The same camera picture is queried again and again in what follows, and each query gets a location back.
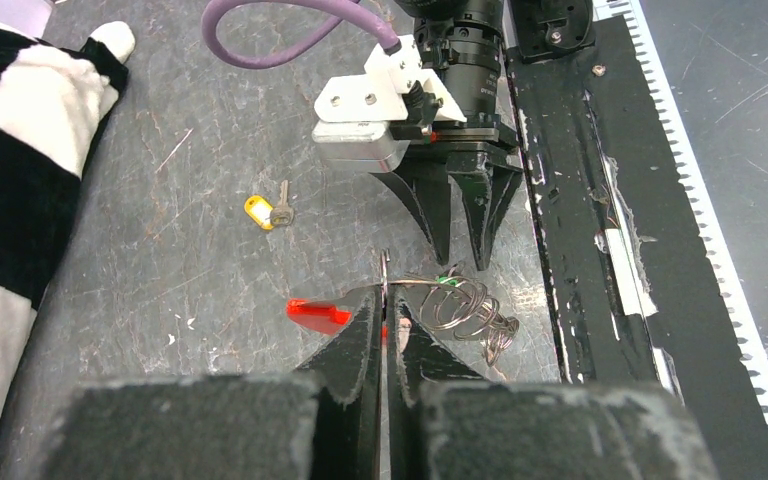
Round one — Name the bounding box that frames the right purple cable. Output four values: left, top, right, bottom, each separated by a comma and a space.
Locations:
200, 0, 403, 71

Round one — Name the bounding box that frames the green key tag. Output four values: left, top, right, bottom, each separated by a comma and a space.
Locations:
436, 276, 459, 286

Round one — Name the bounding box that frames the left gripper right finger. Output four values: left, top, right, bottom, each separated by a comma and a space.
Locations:
385, 288, 718, 479

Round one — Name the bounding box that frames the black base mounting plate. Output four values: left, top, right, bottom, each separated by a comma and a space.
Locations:
507, 1, 768, 479

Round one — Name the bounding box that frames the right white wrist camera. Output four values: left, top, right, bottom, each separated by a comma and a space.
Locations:
312, 34, 466, 174

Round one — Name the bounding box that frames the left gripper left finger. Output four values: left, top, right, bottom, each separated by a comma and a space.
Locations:
37, 286, 383, 479

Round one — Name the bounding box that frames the yellow tagged key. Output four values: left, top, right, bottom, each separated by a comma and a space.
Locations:
244, 180, 295, 231

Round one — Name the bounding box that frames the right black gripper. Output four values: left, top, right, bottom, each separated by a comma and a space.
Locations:
372, 1, 524, 271

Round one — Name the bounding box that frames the red key tag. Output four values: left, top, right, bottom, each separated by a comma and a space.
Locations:
285, 298, 352, 336

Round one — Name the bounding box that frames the white slotted cable duct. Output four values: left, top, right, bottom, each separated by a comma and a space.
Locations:
595, 1, 768, 422

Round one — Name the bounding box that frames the black and white checkered pillow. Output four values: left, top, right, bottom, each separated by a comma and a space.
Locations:
0, 21, 136, 420

